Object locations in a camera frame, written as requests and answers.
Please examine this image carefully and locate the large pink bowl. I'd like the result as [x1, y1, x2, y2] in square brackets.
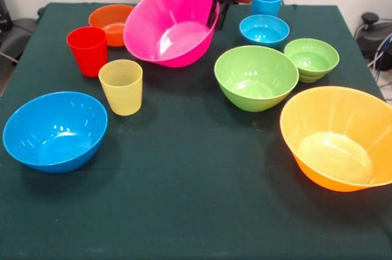
[122, 0, 221, 69]

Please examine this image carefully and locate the large green bowl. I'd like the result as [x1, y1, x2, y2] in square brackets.
[214, 45, 300, 113]

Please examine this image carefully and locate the small blue bowl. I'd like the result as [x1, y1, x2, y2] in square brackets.
[239, 14, 290, 48]

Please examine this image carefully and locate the blue cup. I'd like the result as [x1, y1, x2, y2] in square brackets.
[251, 0, 285, 18]

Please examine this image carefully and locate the small green bowl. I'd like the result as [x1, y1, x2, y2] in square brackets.
[284, 38, 340, 83]

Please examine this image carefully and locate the small red-orange bowl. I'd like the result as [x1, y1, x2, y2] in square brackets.
[88, 4, 135, 48]

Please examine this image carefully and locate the yellow cup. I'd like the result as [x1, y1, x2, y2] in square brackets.
[98, 59, 144, 117]

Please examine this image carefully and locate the red cup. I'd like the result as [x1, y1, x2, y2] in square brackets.
[66, 26, 108, 78]

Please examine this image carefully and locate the large orange bowl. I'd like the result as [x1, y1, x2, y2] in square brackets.
[279, 86, 392, 193]

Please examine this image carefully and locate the dark green tablecloth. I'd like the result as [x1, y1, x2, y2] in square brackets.
[0, 2, 392, 260]

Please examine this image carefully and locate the large blue bowl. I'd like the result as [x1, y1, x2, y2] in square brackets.
[2, 91, 108, 174]

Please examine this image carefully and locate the blue cable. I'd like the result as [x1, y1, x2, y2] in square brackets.
[374, 38, 392, 82]

